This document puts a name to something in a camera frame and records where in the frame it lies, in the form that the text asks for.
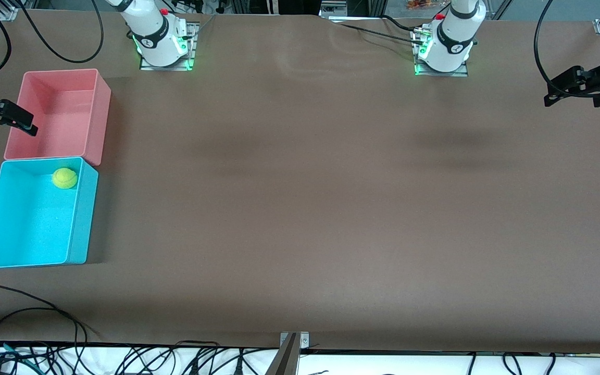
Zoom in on yellow-green tennis ball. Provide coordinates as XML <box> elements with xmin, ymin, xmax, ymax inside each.
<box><xmin>52</xmin><ymin>167</ymin><xmax>79</xmax><ymax>190</ymax></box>

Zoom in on pink plastic bin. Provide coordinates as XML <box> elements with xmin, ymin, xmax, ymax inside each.
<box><xmin>3</xmin><ymin>68</ymin><xmax>112</xmax><ymax>167</ymax></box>

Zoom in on blue plastic bin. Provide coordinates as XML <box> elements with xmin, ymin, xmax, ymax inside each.
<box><xmin>0</xmin><ymin>156</ymin><xmax>99</xmax><ymax>270</ymax></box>

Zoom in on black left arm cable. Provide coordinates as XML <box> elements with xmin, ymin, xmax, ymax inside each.
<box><xmin>534</xmin><ymin>0</ymin><xmax>592</xmax><ymax>98</ymax></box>

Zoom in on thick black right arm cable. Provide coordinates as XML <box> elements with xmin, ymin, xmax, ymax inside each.
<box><xmin>16</xmin><ymin>0</ymin><xmax>104</xmax><ymax>64</ymax></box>

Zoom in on diagonal aluminium frame post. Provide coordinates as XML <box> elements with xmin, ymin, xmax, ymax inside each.
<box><xmin>490</xmin><ymin>0</ymin><xmax>514</xmax><ymax>20</ymax></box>

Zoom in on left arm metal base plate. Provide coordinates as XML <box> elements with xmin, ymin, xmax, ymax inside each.
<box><xmin>413</xmin><ymin>26</ymin><xmax>470</xmax><ymax>78</ymax></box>

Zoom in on long black table cable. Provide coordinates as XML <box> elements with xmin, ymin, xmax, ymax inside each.
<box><xmin>0</xmin><ymin>284</ymin><xmax>101</xmax><ymax>344</ymax></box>

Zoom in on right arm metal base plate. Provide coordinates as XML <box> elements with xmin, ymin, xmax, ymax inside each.
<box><xmin>140</xmin><ymin>22</ymin><xmax>197</xmax><ymax>71</ymax></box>

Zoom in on looped black cable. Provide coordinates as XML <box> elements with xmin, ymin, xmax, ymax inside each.
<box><xmin>0</xmin><ymin>307</ymin><xmax>88</xmax><ymax>361</ymax></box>

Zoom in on black left base cable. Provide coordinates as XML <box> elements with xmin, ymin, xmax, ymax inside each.
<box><xmin>329</xmin><ymin>20</ymin><xmax>426</xmax><ymax>45</ymax></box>

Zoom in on thin black right base cable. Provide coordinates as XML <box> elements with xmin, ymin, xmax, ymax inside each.
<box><xmin>185</xmin><ymin>13</ymin><xmax>218</xmax><ymax>40</ymax></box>

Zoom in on dark camera mount pole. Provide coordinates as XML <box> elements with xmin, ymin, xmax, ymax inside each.
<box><xmin>265</xmin><ymin>333</ymin><xmax>301</xmax><ymax>375</ymax></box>

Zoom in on grey metal bracket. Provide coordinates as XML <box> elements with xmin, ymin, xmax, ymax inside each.
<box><xmin>280</xmin><ymin>331</ymin><xmax>310</xmax><ymax>349</ymax></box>

